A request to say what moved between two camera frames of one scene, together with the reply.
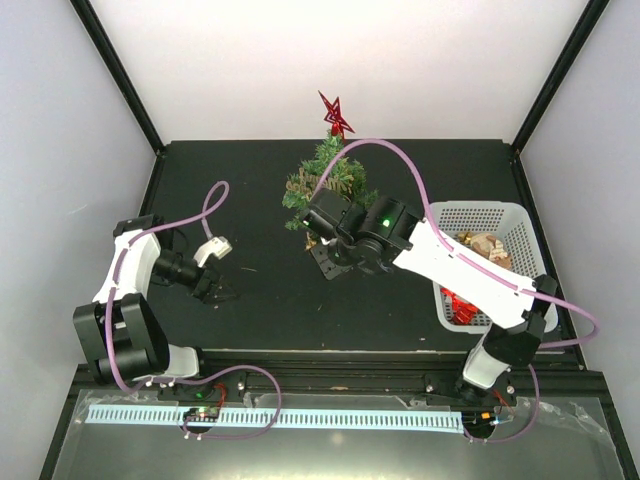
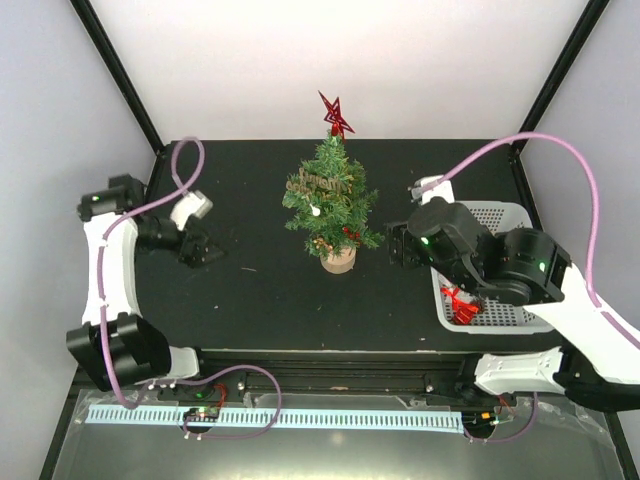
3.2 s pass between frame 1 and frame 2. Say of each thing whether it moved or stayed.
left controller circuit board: stayed
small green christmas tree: stayed
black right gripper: moved
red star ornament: stayed
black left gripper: moved
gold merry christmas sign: stayed
